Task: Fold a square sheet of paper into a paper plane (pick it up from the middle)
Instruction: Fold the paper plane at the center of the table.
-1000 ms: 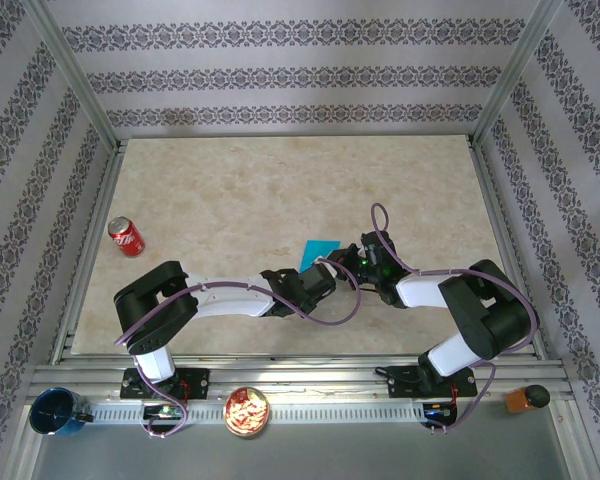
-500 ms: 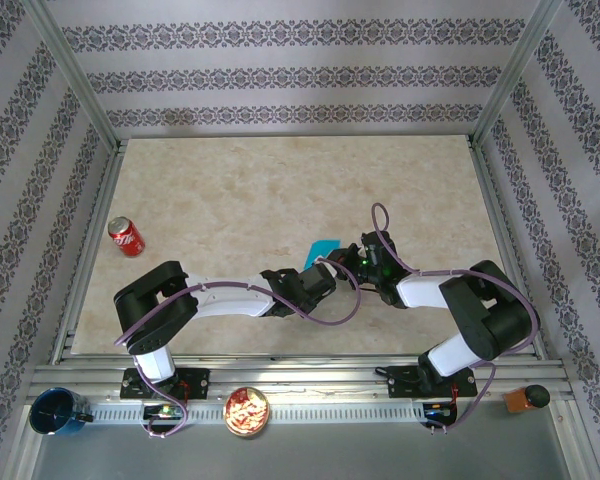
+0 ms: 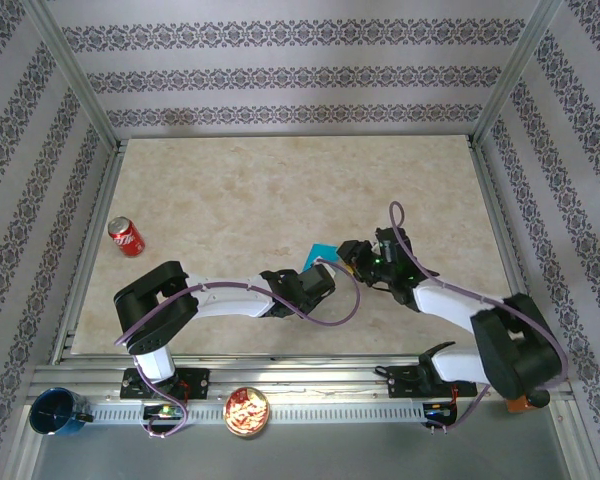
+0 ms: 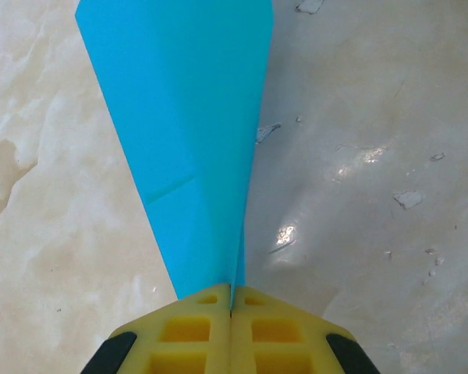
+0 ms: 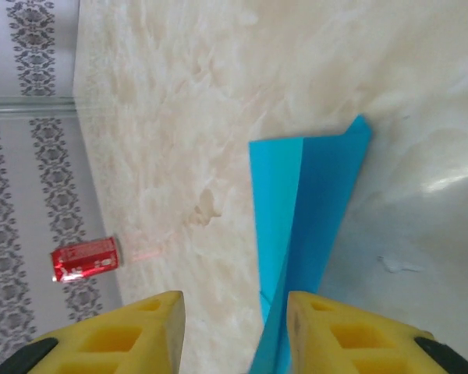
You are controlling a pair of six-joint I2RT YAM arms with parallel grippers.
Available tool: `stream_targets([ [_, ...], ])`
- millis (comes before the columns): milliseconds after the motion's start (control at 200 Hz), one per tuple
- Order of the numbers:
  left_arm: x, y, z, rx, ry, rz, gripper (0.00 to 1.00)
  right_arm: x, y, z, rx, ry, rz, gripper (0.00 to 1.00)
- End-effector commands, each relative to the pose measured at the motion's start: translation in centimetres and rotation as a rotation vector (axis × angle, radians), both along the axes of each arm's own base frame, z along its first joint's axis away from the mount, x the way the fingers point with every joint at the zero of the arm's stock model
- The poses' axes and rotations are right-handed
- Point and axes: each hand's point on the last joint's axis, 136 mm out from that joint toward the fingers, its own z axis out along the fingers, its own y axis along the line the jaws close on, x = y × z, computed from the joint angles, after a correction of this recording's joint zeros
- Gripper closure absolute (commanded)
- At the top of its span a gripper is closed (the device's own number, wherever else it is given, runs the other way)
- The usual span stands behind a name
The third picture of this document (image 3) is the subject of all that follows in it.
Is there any grey metal shelf panel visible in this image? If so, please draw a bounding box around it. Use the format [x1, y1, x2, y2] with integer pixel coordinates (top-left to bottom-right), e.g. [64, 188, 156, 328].
[29, 418, 572, 480]

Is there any slotted cable duct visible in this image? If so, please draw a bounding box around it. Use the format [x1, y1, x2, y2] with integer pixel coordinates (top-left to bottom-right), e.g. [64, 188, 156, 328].
[87, 402, 428, 422]

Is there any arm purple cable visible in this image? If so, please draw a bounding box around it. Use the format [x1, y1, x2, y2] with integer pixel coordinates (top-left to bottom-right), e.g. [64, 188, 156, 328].
[113, 257, 362, 441]
[388, 201, 570, 436]

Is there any small circuit board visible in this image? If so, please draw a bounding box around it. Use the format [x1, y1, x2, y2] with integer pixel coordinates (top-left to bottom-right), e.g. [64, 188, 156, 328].
[423, 401, 457, 420]
[142, 403, 187, 421]

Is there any red soda can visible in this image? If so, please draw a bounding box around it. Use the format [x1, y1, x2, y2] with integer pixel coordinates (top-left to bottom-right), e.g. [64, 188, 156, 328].
[107, 215, 147, 258]

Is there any aluminium frame post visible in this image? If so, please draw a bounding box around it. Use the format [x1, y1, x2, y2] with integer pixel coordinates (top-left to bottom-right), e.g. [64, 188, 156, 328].
[22, 0, 122, 151]
[469, 0, 566, 149]

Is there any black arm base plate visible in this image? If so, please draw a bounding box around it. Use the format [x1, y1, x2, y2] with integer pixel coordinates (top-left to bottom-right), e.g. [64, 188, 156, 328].
[120, 368, 211, 400]
[386, 364, 478, 400]

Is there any aluminium side rail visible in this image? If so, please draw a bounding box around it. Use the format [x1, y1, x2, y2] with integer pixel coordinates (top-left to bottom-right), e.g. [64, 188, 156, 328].
[467, 139, 550, 361]
[49, 141, 129, 364]

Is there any bowl of red food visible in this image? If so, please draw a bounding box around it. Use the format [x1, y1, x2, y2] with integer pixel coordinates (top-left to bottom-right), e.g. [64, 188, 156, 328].
[222, 385, 271, 438]

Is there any brown jar with black lid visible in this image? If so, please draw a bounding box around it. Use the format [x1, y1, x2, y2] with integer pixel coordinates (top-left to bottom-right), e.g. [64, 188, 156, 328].
[504, 389, 552, 415]

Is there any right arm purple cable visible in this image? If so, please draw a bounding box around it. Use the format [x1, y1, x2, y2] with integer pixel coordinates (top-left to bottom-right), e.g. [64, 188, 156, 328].
[388, 201, 570, 436]

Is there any blue mug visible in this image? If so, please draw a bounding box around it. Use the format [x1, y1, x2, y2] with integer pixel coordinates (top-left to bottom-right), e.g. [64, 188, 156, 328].
[29, 388, 94, 438]

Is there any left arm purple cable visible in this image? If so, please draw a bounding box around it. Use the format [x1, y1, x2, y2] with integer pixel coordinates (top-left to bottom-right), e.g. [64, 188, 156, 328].
[113, 257, 362, 441]

